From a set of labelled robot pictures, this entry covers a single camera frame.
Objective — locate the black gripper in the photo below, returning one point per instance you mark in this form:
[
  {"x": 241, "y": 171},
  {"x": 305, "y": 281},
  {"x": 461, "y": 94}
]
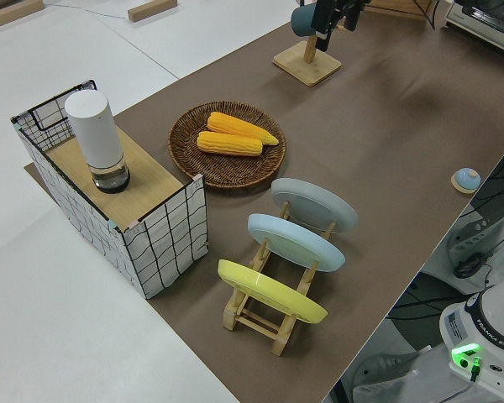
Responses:
[{"x": 350, "y": 4}]

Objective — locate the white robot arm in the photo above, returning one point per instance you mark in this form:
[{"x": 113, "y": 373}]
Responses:
[{"x": 483, "y": 327}]

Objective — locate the dark blue mug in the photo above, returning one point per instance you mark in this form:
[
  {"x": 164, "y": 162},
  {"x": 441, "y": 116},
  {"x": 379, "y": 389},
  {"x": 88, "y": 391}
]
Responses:
[{"x": 302, "y": 21}]

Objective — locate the wooden mug rack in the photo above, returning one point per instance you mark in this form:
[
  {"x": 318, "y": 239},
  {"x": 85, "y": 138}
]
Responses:
[{"x": 308, "y": 67}]

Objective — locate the brown table mat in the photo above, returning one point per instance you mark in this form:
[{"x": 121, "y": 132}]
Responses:
[{"x": 382, "y": 126}]

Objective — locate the white toaster oven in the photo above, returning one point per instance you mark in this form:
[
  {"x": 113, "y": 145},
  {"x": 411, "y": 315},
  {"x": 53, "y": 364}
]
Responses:
[{"x": 483, "y": 21}]

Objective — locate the yellow corn cob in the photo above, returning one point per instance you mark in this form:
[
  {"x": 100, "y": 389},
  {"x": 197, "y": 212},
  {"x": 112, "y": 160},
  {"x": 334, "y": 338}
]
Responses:
[
  {"x": 235, "y": 126},
  {"x": 229, "y": 144}
]

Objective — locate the brown wicker basket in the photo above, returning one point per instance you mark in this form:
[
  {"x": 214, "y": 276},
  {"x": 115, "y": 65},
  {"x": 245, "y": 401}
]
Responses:
[{"x": 231, "y": 172}]

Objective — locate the wooden block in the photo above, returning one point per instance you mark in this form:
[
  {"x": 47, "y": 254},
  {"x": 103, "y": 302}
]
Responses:
[
  {"x": 151, "y": 9},
  {"x": 8, "y": 12}
]

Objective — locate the grey plate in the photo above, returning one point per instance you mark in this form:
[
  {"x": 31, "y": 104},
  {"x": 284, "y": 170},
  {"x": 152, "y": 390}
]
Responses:
[{"x": 315, "y": 205}]

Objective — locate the blue service bell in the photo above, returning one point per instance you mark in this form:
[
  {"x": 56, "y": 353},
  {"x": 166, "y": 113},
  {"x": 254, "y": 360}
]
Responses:
[{"x": 467, "y": 179}]

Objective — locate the light blue plate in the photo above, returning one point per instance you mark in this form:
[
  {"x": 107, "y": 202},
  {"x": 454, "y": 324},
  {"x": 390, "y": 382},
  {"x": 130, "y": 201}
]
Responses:
[{"x": 296, "y": 243}]

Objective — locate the grid-patterned box with wooden top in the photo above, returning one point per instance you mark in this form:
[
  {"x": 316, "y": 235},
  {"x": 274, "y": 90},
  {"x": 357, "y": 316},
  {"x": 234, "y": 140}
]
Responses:
[{"x": 151, "y": 176}]

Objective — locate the grey power strip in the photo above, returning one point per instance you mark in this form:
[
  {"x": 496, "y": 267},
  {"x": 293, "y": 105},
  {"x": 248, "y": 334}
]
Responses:
[
  {"x": 386, "y": 371},
  {"x": 474, "y": 237}
]

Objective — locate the white cylinder bottle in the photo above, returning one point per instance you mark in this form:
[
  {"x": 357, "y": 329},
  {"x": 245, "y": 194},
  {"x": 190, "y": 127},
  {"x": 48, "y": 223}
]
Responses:
[{"x": 94, "y": 130}]

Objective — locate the yellow plate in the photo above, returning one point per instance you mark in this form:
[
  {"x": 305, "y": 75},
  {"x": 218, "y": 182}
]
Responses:
[{"x": 269, "y": 289}]

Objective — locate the wooden plate rack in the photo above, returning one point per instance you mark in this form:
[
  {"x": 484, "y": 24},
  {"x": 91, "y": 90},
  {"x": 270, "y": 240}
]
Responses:
[{"x": 252, "y": 323}]

